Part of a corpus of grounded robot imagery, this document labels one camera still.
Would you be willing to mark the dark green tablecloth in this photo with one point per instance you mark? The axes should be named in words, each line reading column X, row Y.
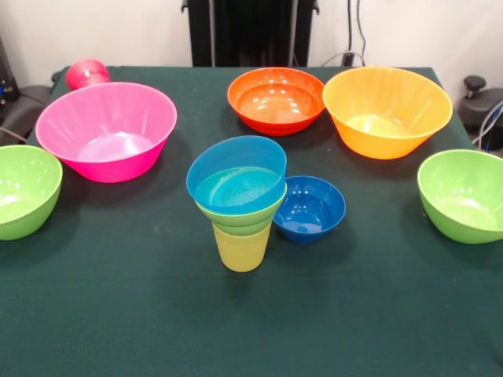
column 157, row 314

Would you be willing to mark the large orange plastic bowl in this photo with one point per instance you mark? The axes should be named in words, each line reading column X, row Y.
column 389, row 110

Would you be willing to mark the dark blue plastic bowl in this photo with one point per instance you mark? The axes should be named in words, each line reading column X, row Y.
column 310, row 220

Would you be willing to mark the black computer tower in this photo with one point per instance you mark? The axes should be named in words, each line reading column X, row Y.
column 6, row 78

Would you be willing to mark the large pink plastic bowl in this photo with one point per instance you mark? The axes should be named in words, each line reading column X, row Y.
column 106, row 133

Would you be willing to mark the red plastic cup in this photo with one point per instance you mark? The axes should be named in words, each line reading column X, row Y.
column 86, row 74

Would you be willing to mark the small green plastic bowl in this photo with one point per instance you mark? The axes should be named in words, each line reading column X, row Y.
column 239, row 224

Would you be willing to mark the large green plastic bowl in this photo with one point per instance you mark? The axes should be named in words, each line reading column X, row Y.
column 463, row 196
column 23, row 196

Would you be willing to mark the red-orange plastic bowl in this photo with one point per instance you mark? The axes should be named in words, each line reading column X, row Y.
column 275, row 102

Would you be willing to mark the yellow plastic cup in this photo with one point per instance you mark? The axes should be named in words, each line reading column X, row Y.
column 241, row 253

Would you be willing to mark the light blue plastic bowl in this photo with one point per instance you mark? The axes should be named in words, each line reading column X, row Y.
column 236, row 157

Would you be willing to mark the black power adapter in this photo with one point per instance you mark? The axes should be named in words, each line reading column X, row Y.
column 347, row 59

